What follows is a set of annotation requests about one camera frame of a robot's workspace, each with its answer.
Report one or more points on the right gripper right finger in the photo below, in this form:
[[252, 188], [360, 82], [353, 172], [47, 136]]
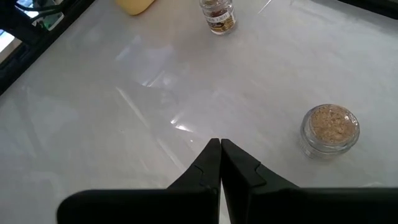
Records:
[[295, 208]]

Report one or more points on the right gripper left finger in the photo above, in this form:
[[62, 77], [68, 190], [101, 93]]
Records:
[[140, 208]]

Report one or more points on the cork-stoppered glass spice jar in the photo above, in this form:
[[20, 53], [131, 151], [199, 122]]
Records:
[[331, 124], [220, 21]]

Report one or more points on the yellow plastic bin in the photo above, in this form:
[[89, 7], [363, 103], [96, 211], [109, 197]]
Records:
[[135, 6]]

